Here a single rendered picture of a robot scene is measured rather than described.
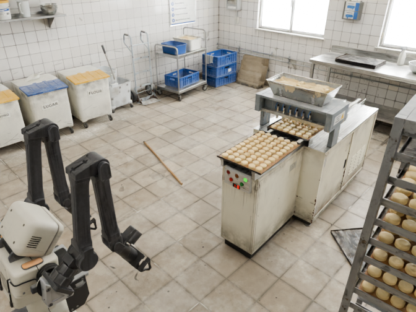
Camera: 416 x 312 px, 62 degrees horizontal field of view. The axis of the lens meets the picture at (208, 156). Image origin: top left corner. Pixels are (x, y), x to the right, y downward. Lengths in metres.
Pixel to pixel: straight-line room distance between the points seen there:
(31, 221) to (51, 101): 3.80
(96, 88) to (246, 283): 3.62
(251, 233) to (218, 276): 0.44
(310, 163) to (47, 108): 3.53
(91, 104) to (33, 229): 4.11
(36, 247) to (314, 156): 2.27
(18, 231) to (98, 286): 1.61
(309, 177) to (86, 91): 3.45
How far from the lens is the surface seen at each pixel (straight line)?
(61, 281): 1.44
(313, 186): 3.19
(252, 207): 2.70
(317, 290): 2.99
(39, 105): 5.11
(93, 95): 5.41
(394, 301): 1.64
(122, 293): 2.93
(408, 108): 1.26
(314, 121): 3.04
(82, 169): 1.23
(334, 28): 6.35
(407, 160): 1.25
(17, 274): 1.50
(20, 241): 1.47
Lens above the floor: 2.23
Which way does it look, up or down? 30 degrees down
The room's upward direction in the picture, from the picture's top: straight up
